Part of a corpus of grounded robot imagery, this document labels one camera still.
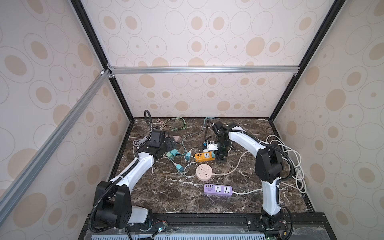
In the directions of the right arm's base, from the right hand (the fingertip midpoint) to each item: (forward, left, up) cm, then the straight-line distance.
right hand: (219, 153), depth 93 cm
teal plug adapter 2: (+2, +30, -3) cm, 30 cm away
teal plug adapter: (-1, +19, -2) cm, 19 cm away
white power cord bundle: (-17, -46, -8) cm, 50 cm away
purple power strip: (-21, +2, -3) cm, 22 cm away
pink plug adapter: (+15, +27, -4) cm, 31 cm away
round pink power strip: (-10, +10, -4) cm, 15 cm away
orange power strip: (-1, +9, -3) cm, 10 cm away
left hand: (+3, +28, +11) cm, 30 cm away
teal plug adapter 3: (-8, +24, -3) cm, 26 cm away
